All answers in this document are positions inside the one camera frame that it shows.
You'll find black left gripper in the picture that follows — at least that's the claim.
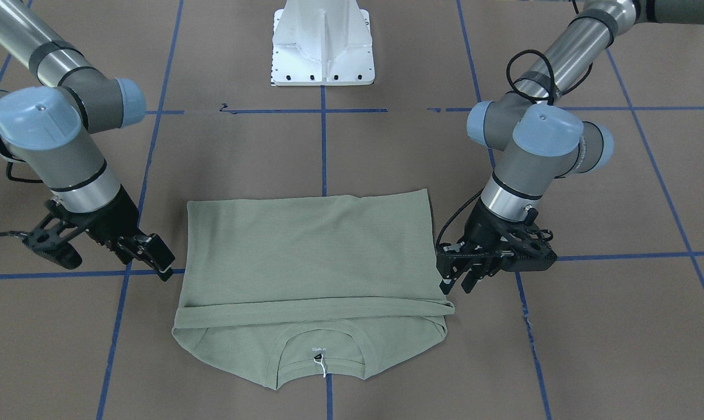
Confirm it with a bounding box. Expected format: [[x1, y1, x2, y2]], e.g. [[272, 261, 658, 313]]
[[435, 199, 558, 295]]

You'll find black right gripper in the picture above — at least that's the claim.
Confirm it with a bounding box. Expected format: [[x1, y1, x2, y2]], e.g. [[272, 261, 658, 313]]
[[23, 190, 175, 281]]

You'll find olive green long-sleeve shirt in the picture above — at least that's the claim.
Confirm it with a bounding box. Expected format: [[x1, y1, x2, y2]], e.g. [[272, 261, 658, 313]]
[[172, 189, 455, 389]]

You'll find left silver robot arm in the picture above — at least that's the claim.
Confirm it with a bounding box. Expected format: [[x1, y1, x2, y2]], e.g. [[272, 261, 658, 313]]
[[435, 1, 704, 295]]

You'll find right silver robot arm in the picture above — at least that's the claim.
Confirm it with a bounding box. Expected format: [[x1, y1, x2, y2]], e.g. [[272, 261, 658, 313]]
[[0, 1, 175, 280]]

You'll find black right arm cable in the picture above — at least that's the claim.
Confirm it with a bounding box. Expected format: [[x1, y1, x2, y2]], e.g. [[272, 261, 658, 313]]
[[0, 137, 43, 240]]

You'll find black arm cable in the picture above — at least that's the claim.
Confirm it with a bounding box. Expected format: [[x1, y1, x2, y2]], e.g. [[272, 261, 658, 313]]
[[0, 137, 43, 240], [435, 50, 591, 249]]

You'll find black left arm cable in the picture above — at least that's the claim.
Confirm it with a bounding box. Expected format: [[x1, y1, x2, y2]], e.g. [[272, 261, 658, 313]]
[[435, 50, 591, 249]]

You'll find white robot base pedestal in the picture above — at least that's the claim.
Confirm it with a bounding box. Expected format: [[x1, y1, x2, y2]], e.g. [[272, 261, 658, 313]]
[[270, 1, 376, 87]]

